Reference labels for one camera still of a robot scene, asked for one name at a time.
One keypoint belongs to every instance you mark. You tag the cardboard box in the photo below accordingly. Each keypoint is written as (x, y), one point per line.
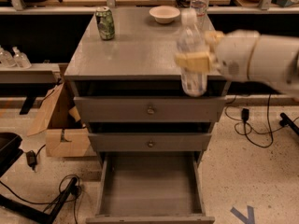
(57, 117)

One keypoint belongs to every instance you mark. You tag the grey top drawer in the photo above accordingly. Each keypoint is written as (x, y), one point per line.
(140, 109)

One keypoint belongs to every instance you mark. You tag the black power adapter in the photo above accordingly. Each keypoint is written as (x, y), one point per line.
(31, 159)
(245, 114)

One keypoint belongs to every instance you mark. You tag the black metal stand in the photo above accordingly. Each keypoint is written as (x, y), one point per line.
(46, 212)

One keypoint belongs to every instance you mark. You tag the grey wooden drawer cabinet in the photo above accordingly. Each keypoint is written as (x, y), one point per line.
(138, 62)

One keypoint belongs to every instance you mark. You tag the grey open bottom drawer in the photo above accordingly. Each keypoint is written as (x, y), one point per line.
(150, 188)

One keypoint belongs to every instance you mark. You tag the black power adapter left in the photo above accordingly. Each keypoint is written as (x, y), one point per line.
(31, 159)

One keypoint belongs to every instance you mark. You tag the clear pump bottle right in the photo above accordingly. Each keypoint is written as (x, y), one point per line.
(21, 59)

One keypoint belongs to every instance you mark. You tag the clear pump bottle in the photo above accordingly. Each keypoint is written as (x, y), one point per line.
(6, 58)
(21, 59)

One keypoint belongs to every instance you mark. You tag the white bowl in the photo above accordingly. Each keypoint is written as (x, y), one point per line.
(164, 14)

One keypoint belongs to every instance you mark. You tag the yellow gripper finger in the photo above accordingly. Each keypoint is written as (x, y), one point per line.
(213, 38)
(198, 62)

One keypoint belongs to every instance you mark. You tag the green soda can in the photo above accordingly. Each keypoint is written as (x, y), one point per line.
(105, 23)

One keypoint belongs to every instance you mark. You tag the labelled plastic bottle white cap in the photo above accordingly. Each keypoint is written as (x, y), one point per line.
(191, 39)

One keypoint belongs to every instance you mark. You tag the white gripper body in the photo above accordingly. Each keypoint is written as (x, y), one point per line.
(234, 56)

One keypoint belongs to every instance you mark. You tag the black power adapter right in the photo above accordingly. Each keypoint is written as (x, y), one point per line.
(245, 114)

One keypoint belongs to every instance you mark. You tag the clear pump bottle left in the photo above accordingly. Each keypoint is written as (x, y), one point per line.
(6, 58)

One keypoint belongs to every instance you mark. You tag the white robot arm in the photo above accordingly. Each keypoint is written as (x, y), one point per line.
(274, 62)

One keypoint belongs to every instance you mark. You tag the clear water bottle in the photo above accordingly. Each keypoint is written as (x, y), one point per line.
(200, 6)

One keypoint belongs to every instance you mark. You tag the grey middle drawer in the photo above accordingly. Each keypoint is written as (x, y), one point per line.
(108, 142)

